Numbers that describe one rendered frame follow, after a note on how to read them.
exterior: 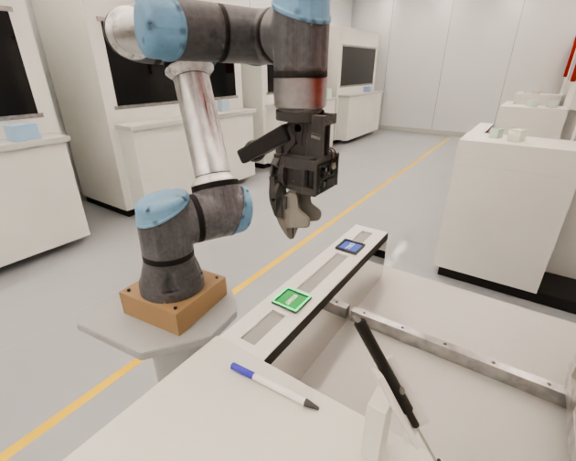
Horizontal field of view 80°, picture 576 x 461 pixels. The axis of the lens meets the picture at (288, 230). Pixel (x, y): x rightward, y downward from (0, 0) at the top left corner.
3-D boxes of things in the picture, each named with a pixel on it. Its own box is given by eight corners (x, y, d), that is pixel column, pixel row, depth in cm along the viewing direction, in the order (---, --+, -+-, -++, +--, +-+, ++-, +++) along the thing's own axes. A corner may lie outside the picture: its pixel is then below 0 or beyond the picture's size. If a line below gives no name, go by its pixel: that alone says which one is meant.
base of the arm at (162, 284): (125, 291, 82) (118, 254, 78) (173, 264, 94) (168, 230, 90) (172, 311, 75) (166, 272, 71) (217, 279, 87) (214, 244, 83)
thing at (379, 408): (419, 459, 39) (442, 372, 33) (409, 491, 36) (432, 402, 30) (368, 430, 42) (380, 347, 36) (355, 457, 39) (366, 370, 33)
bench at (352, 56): (379, 133, 793) (390, 32, 707) (346, 145, 659) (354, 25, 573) (337, 128, 848) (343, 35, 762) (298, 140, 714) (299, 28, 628)
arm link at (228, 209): (189, 244, 87) (139, 24, 83) (242, 231, 94) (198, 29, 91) (204, 243, 76) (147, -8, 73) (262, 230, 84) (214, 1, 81)
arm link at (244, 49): (203, 6, 52) (234, -5, 44) (266, 15, 58) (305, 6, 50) (206, 64, 56) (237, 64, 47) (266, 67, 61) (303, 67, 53)
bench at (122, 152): (261, 178, 465) (254, 3, 379) (144, 224, 330) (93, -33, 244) (204, 166, 520) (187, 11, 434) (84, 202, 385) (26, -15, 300)
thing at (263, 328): (382, 275, 99) (388, 231, 93) (264, 423, 58) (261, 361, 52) (352, 265, 104) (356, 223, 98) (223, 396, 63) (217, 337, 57)
